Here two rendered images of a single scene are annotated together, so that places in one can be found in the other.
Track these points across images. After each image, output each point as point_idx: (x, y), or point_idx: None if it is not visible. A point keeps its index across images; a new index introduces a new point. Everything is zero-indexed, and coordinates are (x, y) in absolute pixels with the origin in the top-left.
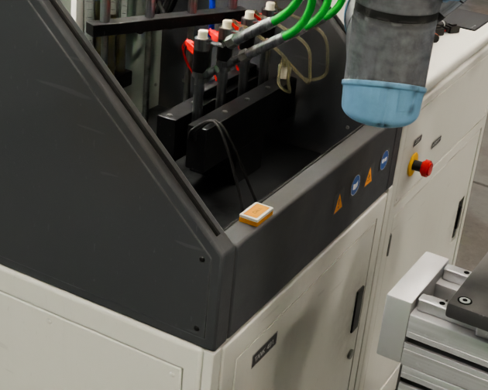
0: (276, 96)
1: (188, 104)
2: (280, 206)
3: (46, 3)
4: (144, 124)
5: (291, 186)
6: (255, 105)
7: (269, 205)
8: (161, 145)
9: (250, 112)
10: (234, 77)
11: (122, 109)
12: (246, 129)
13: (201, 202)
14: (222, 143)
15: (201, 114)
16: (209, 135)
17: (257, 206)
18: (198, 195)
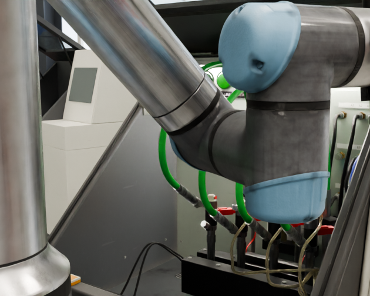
0: (281, 292)
1: (228, 255)
2: (81, 289)
3: (114, 135)
4: (80, 199)
5: (111, 295)
6: (245, 279)
7: (84, 286)
8: (73, 212)
9: (238, 281)
10: (284, 265)
11: (81, 188)
12: (235, 293)
13: (51, 245)
14: (202, 283)
15: (208, 257)
16: (184, 265)
17: (73, 276)
18: (56, 242)
